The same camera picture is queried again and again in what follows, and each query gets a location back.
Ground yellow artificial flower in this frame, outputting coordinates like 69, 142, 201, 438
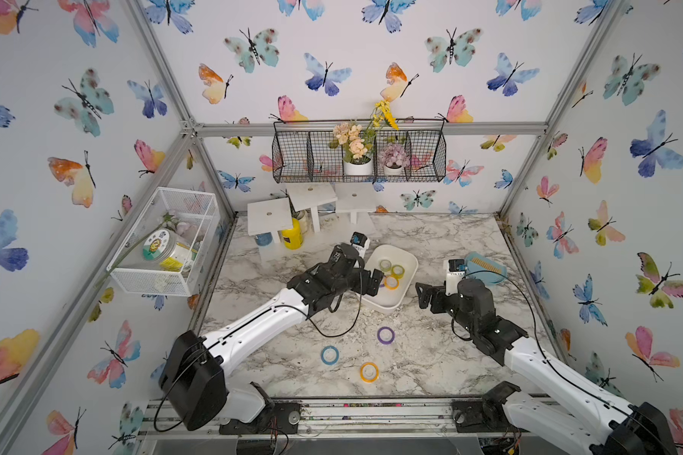
371, 100, 398, 130

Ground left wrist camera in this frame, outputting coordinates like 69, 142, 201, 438
350, 231, 370, 258

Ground white stool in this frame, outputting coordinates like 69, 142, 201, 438
286, 182, 338, 233
248, 197, 293, 244
334, 183, 377, 225

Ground pale green tape roll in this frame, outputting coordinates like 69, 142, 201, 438
379, 259, 392, 272

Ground yellow bottle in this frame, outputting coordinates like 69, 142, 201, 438
280, 217, 304, 250

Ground orange tape roll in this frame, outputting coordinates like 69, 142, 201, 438
382, 275, 400, 290
360, 362, 379, 383

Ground round tin in box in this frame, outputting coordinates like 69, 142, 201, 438
142, 229, 189, 264

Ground white pot purple flowers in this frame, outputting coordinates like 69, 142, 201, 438
381, 142, 411, 176

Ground teal brush dish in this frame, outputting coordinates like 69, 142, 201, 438
465, 252, 508, 286

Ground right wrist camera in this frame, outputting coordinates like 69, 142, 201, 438
444, 258, 467, 296

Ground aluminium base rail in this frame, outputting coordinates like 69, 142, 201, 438
135, 397, 616, 440

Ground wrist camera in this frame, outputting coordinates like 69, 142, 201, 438
444, 258, 467, 296
350, 231, 370, 258

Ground white storage box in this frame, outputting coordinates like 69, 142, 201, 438
362, 245, 419, 315

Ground blue tape roll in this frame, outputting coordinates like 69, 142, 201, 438
320, 345, 341, 367

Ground white pot peach flowers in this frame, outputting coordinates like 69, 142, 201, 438
329, 121, 374, 177

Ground blue cup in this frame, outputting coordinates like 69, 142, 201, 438
254, 232, 273, 248

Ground white stool middle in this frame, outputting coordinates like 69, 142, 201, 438
286, 182, 338, 233

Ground white stool right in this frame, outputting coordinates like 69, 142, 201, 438
334, 183, 377, 225

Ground white stool left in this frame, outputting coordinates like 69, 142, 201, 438
248, 197, 293, 244

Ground purple tape roll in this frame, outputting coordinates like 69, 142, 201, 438
377, 326, 396, 345

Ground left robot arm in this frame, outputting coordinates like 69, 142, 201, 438
159, 232, 384, 431

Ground black wire wall basket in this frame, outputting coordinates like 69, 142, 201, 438
271, 121, 448, 184

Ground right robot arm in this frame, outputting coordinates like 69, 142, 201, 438
415, 278, 677, 454

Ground clear acrylic wall box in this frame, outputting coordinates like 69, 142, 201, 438
106, 187, 221, 297

